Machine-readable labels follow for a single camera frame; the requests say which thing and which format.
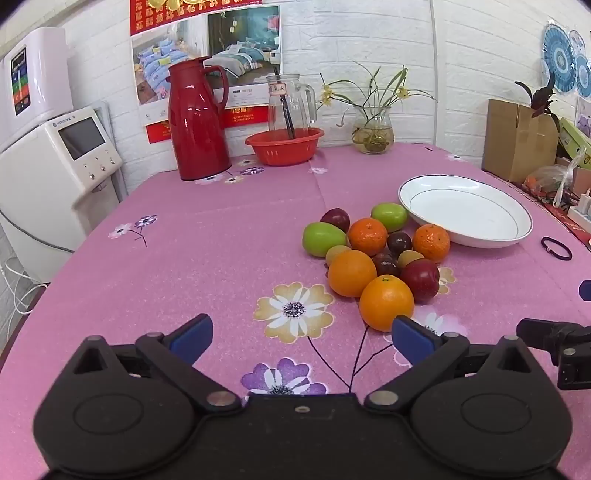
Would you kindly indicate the dark red plum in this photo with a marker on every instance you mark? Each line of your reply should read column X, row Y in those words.
column 335, row 218

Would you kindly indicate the green file box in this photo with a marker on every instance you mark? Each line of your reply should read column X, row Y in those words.
column 575, row 138

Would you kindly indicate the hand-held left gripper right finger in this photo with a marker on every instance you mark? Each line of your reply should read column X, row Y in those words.
column 411, row 340

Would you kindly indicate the cardboard box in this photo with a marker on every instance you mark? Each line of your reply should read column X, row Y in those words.
column 508, row 138

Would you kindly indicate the clear plastic bag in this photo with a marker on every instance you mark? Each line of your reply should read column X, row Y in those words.
column 547, row 177

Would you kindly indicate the purple leaf plant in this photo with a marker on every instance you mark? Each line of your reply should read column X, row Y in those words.
column 542, row 99

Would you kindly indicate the red thermos jug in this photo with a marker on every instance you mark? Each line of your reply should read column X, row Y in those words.
column 196, row 129

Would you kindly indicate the red plastic basket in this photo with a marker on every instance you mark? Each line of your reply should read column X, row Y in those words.
column 284, row 152

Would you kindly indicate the small blue patterned plate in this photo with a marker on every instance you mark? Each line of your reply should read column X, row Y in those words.
column 583, row 76
column 577, row 44

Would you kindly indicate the yellow flowered plant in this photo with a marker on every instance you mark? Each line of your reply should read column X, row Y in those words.
column 327, row 92

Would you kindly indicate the small yellow-brown fruit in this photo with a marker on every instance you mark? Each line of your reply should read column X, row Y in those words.
column 335, row 254
column 410, row 257

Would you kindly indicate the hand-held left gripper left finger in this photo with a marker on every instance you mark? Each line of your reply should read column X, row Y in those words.
column 194, row 336

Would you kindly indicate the white plate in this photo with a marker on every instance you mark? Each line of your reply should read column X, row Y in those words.
column 466, row 212

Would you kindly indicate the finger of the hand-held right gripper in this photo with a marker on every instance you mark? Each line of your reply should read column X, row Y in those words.
column 586, row 290
column 554, row 334

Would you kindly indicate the glass pitcher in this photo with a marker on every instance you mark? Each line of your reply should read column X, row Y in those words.
column 300, row 108

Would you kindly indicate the white water purifier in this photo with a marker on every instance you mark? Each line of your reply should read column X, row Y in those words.
column 44, row 69

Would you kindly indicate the white machine with screen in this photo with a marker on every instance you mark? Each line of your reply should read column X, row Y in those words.
column 37, row 194

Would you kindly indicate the large blue patterned plate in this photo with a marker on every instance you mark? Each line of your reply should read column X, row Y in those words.
column 558, row 60

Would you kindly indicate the white wall conduit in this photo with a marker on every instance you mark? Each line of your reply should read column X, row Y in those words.
column 433, row 69

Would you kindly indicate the large smooth orange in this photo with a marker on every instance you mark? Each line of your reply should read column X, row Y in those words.
column 351, row 273
column 385, row 302

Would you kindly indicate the green apple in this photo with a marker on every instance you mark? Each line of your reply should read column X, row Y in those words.
column 389, row 217
column 323, row 238

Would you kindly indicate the red apple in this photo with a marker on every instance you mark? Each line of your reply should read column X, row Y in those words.
column 421, row 280

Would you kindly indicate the wall poster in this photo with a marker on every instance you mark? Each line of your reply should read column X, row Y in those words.
column 240, row 37

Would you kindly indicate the dark purple plum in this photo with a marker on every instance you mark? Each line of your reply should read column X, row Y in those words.
column 385, row 265
column 400, row 242

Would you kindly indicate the black stick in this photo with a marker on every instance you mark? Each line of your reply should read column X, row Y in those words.
column 286, row 115

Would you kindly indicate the glass vase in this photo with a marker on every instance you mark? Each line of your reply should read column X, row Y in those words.
column 373, row 136

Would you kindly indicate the pink floral tablecloth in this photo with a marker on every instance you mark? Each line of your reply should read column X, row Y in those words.
column 207, row 230

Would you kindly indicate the white charger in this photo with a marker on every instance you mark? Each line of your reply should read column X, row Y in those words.
column 585, row 199

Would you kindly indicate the mandarin orange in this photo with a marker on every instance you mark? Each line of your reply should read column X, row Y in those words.
column 367, row 236
column 431, row 242

